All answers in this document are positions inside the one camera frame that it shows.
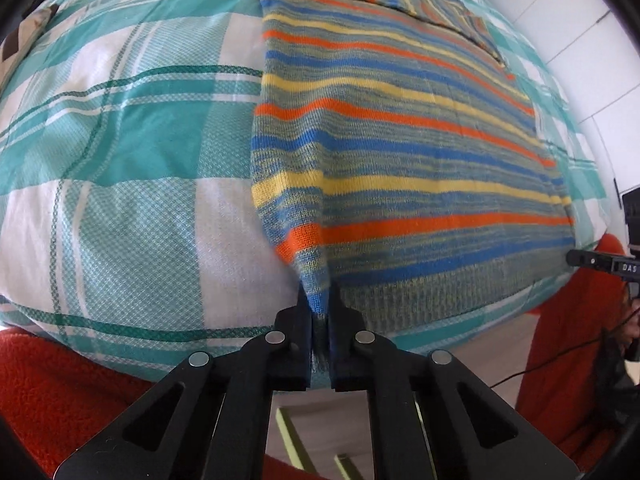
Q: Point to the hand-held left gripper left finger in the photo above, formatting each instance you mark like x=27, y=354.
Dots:
x=295, y=345

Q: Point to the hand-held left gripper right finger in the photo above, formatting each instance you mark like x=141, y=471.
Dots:
x=347, y=345

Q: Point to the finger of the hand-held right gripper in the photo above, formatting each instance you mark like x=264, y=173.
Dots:
x=600, y=262

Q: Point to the striped knit sweater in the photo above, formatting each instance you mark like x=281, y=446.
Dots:
x=425, y=185

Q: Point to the red fleece pants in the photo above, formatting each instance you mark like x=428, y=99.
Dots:
x=50, y=375

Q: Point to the teal plaid bedspread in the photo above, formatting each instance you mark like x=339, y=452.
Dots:
x=125, y=160

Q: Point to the brown patterned pillow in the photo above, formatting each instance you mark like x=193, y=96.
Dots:
x=22, y=40

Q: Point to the light green frame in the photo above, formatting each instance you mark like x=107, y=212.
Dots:
x=292, y=440

